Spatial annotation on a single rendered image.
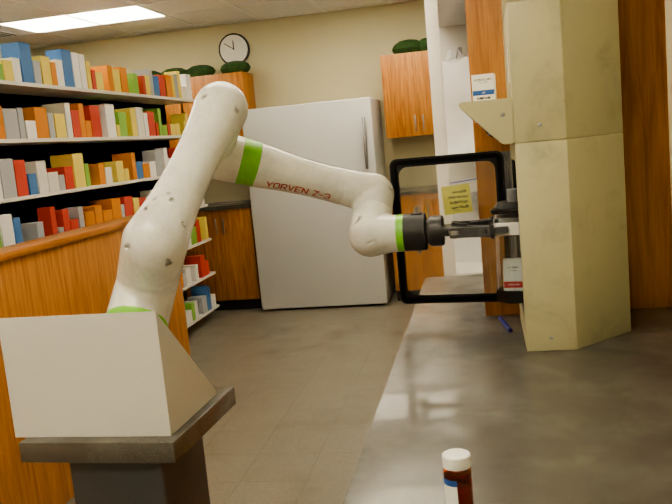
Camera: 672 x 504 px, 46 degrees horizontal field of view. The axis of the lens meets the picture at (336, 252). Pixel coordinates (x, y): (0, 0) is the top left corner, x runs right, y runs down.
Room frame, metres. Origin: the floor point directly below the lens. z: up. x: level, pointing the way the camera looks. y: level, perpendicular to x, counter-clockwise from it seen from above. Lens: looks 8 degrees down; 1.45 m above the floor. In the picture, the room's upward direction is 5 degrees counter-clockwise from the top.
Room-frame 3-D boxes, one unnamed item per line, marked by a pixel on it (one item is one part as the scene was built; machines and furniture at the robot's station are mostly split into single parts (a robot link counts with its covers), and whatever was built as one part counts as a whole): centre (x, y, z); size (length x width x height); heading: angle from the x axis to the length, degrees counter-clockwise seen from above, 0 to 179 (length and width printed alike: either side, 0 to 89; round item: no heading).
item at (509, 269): (1.87, -0.43, 1.15); 0.11 x 0.11 x 0.21
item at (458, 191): (2.08, -0.31, 1.19); 0.30 x 0.01 x 0.40; 72
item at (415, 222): (1.92, -0.20, 1.22); 0.09 x 0.06 x 0.12; 168
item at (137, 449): (1.55, 0.44, 0.92); 0.32 x 0.32 x 0.04; 76
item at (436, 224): (1.90, -0.28, 1.21); 0.09 x 0.08 x 0.07; 78
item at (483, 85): (1.82, -0.37, 1.54); 0.05 x 0.05 x 0.06; 74
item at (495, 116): (1.90, -0.39, 1.46); 0.32 x 0.11 x 0.10; 169
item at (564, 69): (1.86, -0.57, 1.32); 0.32 x 0.25 x 0.77; 169
